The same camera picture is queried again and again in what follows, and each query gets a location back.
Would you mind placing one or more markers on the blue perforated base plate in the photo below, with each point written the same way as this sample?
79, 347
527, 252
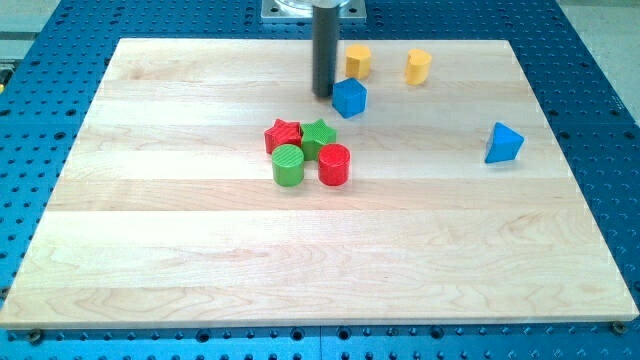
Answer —
52, 88

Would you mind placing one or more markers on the yellow hexagon block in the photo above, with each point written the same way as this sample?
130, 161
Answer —
358, 61

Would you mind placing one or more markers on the yellow heart block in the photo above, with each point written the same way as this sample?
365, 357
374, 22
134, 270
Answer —
417, 66

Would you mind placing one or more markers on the blue cube block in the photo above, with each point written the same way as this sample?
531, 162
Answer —
349, 97

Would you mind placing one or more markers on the green cylinder block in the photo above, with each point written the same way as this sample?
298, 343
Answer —
288, 165

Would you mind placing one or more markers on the green star block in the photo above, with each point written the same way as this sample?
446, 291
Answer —
316, 135

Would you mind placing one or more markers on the blue triangle block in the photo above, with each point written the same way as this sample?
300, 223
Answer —
503, 145

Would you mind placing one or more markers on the red star block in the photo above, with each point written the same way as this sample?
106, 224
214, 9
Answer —
281, 133

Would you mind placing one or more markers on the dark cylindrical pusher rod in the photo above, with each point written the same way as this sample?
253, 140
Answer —
325, 35

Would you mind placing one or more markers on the red cylinder block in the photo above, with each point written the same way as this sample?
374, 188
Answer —
333, 164

